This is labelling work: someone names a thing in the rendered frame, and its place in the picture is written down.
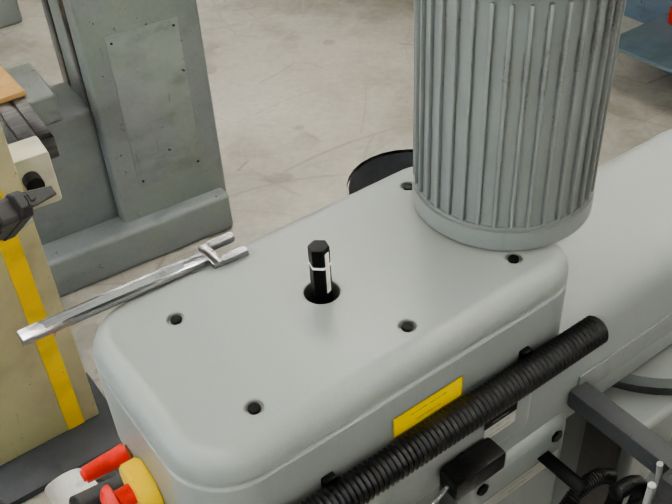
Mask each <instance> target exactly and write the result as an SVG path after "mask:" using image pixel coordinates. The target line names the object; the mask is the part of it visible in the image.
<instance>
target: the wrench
mask: <svg viewBox="0 0 672 504"><path fill-rule="evenodd" d="M234 241H235V238H234V235H233V234H232V233H231V232H228V233H226V234H224V235H221V236H219V237H217V238H214V239H212V240H210V241H207V243H204V244H202V245H200V246H198V251H199V252H198V253H196V254H194V255H191V256H189V257H187V258H184V259H182V260H180V261H177V262H175V263H173V264H170V265H168V266H166V267H163V268H161V269H159V270H156V271H154V272H152V273H149V274H147V275H145V276H142V277H140V278H138V279H135V280H133V281H131V282H128V283H126V284H124V285H122V286H119V287H117V288H115V289H112V290H110V291H108V292H105V293H103V294H101V295H98V296H96V297H94V298H91V299H89V300H87V301H84V302H82V303H80V304H77V305H75V306H73V307H70V308H68V309H66V310H63V311H61V312H59V313H56V314H54V315H52V316H49V317H47V318H45V319H42V320H40V321H38V322H35V323H33V324H31V325H28V326H26V327H24V328H22V329H19V330H17V332H16V333H17V335H18V337H19V339H20V341H21V343H22V345H24V346H26V345H28V344H30V343H32V342H35V341H37V340H39V339H42V338H44V337H46V336H48V335H51V334H53V333H55V332H57V331H60V330H62V329H64V328H67V327H69V326H71V325H73V324H76V323H78V322H80V321H83V320H85V319H87V318H89V317H92V316H94V315H96V314H98V313H101V312H103V311H105V310H108V309H110V308H112V307H114V306H117V305H119V304H121V303H124V302H126V301H128V300H130V299H133V298H135V297H137V296H139V295H142V294H144V293H146V292H149V291H151V290H153V289H155V288H158V287H160V286H162V285H165V284H167V283H169V282H171V281H174V280H176V279H178V278H180V277H183V276H185V275H187V274H190V273H192V272H194V271H196V270H199V269H201V268H203V267H206V266H208V265H209V263H210V265H211V266H212V267H213V268H214V269H216V268H218V267H221V266H223V264H224V266H225V265H227V264H229V263H232V262H234V261H236V260H238V259H241V258H243V257H245V256H247V255H249V252H248V249H247V248H246V247H245V246H240V247H238V248H236V249H233V250H231V251H229V252H227V253H224V254H222V255H220V256H218V255H217V254H216V253H215V252H214V250H216V249H219V248H221V247H223V246H226V245H228V244H230V243H232V242H234Z"/></svg>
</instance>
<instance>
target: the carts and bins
mask: <svg viewBox="0 0 672 504"><path fill-rule="evenodd" d="M409 167H413V149H404V150H394V151H389V152H385V153H381V154H378V155H376V156H373V157H371V158H369V159H367V160H365V161H363V162H362V163H360V164H359V165H358V166H357V167H356V168H355V169H354V170H353V171H352V173H351V174H350V176H349V177H348V182H347V187H348V183H349V181H350V183H349V187H348V189H349V195H350V194H353V193H355V192H357V191H359V190H361V189H363V188H365V187H367V186H369V185H371V184H374V183H376V182H378V181H380V180H382V179H384V178H386V177H388V176H390V175H392V174H395V173H397V172H399V171H401V170H403V169H406V168H409ZM353 174H354V175H353ZM351 177H352V178H351Z"/></svg>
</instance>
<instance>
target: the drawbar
mask: <svg viewBox="0 0 672 504"><path fill-rule="evenodd" d="M307 248H308V259H309V263H310V264H311V266H312V267H313V268H325V254H326V253H327V252H329V263H330V262H331V261H330V247H329V245H328V244H327V242H326V241H325V240H313V241H312V242H311V243H310V244H309V245H308V246H307ZM311 266H310V265H309V270H310V281H311V292H312V303H314V304H328V303H331V302H333V290H332V275H331V265H330V279H331V291H330V292H329V293H327V280H326V269H325V270H324V271H321V270H312V268H311Z"/></svg>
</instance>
